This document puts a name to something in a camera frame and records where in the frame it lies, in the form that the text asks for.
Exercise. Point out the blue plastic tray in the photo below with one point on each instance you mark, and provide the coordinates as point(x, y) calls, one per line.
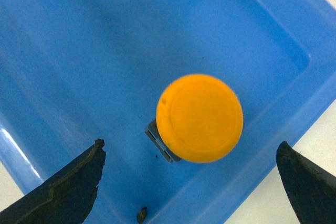
point(73, 71)

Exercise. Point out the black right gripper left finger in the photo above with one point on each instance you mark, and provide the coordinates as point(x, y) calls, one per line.
point(67, 196)

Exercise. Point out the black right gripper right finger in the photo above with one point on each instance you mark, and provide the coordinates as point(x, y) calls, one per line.
point(309, 188)

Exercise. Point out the yellow mushroom push button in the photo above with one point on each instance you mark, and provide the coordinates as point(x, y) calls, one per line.
point(198, 118)

